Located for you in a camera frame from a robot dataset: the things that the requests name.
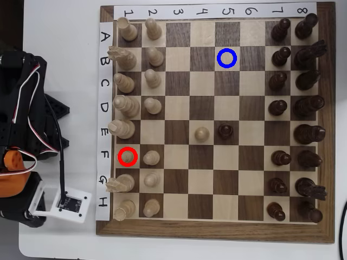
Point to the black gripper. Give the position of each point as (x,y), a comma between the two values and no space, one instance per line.
(17,216)

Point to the light wooden bishop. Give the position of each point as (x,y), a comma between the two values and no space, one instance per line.
(127,156)
(125,84)

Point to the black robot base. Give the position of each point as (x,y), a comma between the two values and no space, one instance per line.
(58,109)

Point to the light wooden rook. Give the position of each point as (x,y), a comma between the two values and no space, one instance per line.
(127,31)
(125,209)

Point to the light wooden knight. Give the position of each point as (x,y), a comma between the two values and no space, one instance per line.
(123,183)
(126,59)

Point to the lettered white paper strip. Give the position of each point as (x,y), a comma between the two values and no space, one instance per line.
(104,143)

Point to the light wooden pawn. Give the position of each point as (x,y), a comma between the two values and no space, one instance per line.
(153,29)
(153,106)
(151,208)
(151,158)
(152,78)
(156,58)
(151,179)
(202,134)

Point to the light wooden king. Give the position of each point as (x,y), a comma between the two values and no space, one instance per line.
(124,129)

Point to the wooden chessboard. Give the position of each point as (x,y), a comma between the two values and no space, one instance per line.
(176,230)

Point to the light wooden queen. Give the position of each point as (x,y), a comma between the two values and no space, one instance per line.
(128,107)

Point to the dark wooden pawn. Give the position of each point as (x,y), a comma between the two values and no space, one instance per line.
(280,158)
(277,108)
(277,185)
(225,130)
(280,57)
(279,29)
(275,211)
(277,81)

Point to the dark wooden rook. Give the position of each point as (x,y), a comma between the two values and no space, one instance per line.
(305,27)
(309,212)

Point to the dark wooden knight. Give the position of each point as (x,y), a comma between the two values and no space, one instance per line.
(306,57)
(307,187)

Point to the dark wooden bishop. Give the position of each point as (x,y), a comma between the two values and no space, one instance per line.
(309,159)
(306,80)

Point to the dark wooden king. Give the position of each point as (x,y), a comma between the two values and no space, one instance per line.
(307,134)

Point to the dark wooden queen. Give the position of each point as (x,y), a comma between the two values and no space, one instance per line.
(307,106)

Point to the numbered white paper strip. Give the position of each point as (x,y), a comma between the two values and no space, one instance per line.
(311,7)

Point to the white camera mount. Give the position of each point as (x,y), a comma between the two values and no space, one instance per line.
(85,205)

